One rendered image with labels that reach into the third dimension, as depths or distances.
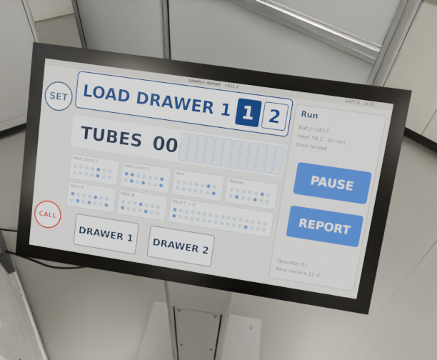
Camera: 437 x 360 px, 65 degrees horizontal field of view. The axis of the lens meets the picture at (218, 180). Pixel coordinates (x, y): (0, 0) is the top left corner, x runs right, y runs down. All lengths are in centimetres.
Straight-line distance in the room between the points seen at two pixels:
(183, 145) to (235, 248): 16
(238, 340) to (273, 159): 108
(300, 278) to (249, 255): 8
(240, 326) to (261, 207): 106
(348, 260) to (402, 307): 129
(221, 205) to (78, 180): 21
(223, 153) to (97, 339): 119
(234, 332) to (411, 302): 82
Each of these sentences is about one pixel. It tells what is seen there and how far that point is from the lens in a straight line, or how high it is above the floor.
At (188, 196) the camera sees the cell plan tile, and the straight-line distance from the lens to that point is 48.
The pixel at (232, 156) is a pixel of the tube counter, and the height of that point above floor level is 111.
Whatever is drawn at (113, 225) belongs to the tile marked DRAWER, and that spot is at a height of 102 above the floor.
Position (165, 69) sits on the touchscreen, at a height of 119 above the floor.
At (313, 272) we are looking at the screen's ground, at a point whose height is 100.
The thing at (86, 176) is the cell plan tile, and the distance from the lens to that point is 52.
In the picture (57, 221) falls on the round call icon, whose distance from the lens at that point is 55.
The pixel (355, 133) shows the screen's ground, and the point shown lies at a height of 115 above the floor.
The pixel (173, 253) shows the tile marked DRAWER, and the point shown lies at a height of 99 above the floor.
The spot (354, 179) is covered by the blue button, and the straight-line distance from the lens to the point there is 50.
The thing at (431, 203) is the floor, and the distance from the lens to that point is 231.
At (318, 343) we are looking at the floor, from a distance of 158.
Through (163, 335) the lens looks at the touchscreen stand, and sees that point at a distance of 148.
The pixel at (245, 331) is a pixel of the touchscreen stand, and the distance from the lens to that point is 149.
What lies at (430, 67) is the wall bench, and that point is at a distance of 246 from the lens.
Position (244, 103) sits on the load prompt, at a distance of 48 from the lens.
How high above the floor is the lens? 142
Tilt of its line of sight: 46 degrees down
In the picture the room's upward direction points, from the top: 5 degrees clockwise
